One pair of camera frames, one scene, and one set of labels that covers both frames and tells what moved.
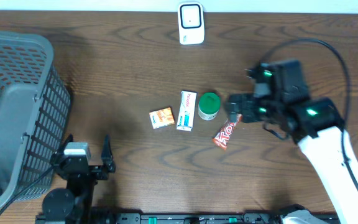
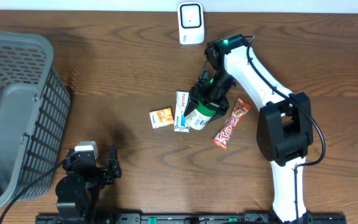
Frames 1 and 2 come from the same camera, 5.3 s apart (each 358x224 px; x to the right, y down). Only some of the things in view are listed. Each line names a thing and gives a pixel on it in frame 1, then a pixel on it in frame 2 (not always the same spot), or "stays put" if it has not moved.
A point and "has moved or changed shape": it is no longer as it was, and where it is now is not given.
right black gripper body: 265,106 to 214,90
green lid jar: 209,103 has moved or changed shape
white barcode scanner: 191,23 stays put
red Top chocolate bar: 222,137 stays put
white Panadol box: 186,111 has moved or changed shape
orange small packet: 161,117 stays put
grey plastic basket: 25,109 stays put
